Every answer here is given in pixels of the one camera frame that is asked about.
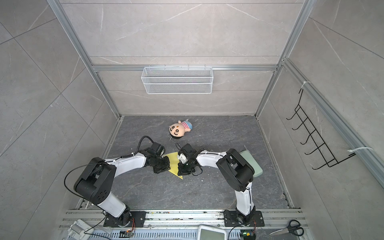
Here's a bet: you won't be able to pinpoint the yellow square paper sheet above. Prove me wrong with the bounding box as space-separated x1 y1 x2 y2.
164 152 183 179

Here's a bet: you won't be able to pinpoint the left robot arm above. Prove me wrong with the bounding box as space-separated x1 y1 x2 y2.
74 143 170 219

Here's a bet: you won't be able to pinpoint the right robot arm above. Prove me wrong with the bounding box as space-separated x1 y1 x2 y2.
177 144 256 219

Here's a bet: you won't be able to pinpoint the plush doll toy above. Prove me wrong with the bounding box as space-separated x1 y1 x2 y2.
169 119 193 139

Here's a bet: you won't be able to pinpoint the white digital scale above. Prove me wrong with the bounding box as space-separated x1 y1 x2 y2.
197 225 228 240

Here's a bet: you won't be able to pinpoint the small green circuit board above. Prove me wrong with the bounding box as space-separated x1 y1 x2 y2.
240 231 256 240

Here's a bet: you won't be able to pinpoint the white device bottom left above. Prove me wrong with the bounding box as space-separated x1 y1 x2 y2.
67 219 94 240

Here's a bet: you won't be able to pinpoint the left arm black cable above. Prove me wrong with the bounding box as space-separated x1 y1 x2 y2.
63 135 155 202

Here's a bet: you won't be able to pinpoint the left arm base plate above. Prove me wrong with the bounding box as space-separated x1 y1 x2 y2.
103 211 147 228

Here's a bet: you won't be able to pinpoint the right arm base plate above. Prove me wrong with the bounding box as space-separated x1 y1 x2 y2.
223 210 265 227

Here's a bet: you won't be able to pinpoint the white wire mesh basket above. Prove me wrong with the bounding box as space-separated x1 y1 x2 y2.
141 67 214 95

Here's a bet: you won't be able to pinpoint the small red-wired circuit board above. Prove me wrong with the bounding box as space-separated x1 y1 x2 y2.
119 230 135 238

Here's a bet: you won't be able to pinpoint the black handled scissors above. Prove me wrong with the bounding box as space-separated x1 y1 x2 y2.
270 220 305 237

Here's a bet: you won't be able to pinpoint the black wire hook rack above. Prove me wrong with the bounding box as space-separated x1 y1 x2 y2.
286 89 356 170

